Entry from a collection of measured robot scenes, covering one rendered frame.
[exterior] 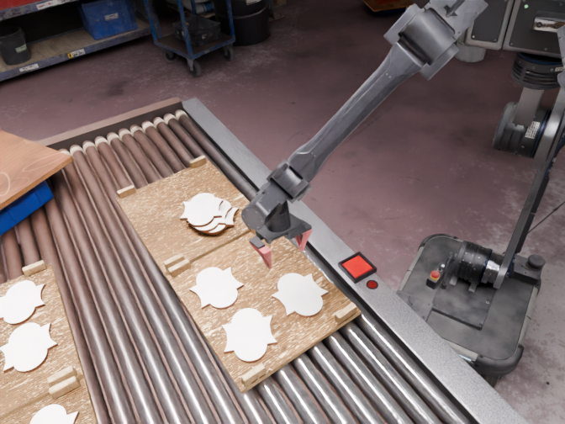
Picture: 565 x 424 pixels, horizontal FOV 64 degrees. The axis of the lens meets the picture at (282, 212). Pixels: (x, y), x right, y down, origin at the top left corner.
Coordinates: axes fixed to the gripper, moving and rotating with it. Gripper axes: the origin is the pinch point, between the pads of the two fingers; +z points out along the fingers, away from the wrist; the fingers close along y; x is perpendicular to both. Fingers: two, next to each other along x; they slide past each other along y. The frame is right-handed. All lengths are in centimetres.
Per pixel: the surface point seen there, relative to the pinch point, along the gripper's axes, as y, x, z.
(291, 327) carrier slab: -5.8, -7.7, 14.5
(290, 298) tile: -1.4, -1.5, 11.8
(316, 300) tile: 3.4, -6.1, 12.6
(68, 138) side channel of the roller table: -27, 113, -12
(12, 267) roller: -59, 59, 4
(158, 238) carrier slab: -19.9, 40.9, 4.6
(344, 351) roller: 1.1, -19.0, 18.3
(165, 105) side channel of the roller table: 14, 111, -13
